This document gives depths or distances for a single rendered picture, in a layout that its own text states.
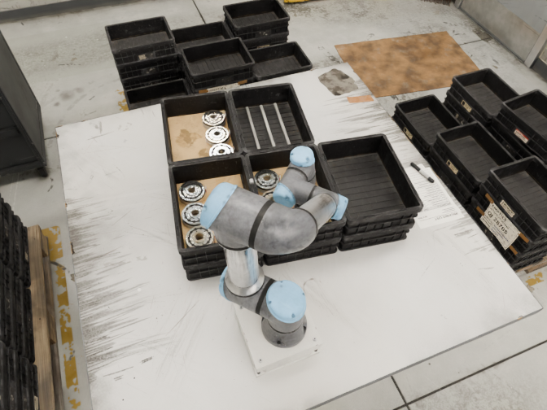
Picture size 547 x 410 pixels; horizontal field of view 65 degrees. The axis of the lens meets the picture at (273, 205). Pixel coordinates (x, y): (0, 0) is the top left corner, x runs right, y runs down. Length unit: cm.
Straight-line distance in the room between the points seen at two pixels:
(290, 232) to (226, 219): 14
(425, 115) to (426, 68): 97
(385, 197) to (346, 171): 20
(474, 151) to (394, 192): 107
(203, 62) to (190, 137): 109
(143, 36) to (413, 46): 231
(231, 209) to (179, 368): 78
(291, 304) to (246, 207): 44
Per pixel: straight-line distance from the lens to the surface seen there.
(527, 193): 255
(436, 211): 197
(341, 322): 161
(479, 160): 275
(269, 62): 312
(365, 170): 184
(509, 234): 244
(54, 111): 362
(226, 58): 297
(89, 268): 179
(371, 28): 436
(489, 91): 327
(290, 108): 207
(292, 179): 130
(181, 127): 199
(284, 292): 127
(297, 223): 92
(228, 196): 92
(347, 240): 165
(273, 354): 144
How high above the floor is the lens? 218
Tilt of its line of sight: 54 degrees down
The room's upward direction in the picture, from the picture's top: 3 degrees clockwise
